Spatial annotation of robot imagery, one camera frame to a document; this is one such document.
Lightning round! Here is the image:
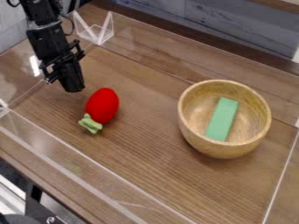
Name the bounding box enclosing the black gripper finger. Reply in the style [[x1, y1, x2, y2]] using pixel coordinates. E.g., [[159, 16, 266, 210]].
[[58, 60, 86, 93]]

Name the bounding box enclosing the red plush tomato green stem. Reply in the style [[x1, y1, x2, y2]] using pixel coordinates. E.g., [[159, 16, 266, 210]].
[[79, 87, 119, 134]]

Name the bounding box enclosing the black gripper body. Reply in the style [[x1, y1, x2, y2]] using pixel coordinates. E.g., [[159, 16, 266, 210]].
[[27, 22, 86, 83]]

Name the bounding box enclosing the clear acrylic front wall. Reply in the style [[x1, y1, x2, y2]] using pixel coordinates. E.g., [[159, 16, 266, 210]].
[[0, 100, 196, 224]]

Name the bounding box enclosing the wooden bowl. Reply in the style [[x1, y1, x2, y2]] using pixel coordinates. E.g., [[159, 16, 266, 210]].
[[178, 80, 272, 159]]

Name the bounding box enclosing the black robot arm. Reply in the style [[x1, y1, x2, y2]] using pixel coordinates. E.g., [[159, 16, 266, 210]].
[[5, 0, 86, 93]]

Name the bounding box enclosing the black table leg frame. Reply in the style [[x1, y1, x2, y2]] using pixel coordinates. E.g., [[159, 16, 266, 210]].
[[24, 185, 67, 224]]

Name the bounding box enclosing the green rectangular block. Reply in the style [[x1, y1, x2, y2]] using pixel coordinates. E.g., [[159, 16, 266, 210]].
[[204, 98, 239, 142]]

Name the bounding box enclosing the clear acrylic corner bracket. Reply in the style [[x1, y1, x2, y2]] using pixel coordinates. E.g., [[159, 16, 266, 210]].
[[72, 11, 115, 46]]

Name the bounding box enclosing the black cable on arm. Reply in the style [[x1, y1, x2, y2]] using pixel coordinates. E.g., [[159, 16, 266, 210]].
[[5, 0, 78, 38]]

